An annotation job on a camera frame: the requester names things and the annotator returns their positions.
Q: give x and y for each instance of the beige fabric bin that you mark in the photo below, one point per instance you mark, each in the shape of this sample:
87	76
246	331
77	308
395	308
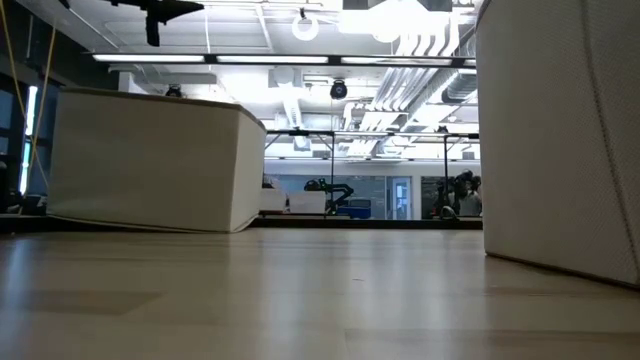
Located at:
150	165
550	150

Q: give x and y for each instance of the white box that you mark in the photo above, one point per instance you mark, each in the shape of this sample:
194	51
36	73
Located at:
307	203
272	201

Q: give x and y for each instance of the glass door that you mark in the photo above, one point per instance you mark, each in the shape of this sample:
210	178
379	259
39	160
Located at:
400	197

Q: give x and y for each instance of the black round ceiling camera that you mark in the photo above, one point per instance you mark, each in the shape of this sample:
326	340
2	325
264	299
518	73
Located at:
338	90
173	91

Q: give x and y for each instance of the black background robot arm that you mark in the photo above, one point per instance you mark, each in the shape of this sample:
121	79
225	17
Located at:
330	189
442	200

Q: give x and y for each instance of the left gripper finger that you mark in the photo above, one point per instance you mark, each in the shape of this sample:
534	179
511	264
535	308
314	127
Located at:
180	9

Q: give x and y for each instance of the black background station frame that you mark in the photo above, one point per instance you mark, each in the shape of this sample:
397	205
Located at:
332	150

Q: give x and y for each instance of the white ceiling pipes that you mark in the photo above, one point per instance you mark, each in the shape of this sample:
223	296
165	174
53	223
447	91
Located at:
415	75

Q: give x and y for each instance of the person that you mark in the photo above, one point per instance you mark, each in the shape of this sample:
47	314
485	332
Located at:
471	200

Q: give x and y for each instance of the long ceiling light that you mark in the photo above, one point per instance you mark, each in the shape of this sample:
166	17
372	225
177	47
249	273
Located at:
395	60
272	59
150	58

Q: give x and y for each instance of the vertical light strip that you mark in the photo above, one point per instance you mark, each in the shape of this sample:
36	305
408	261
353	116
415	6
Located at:
30	130

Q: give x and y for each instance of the blue bin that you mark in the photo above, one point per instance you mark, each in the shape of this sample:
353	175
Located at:
356	210

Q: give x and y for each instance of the black aluminium table frame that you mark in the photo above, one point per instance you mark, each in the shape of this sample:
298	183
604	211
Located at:
350	223

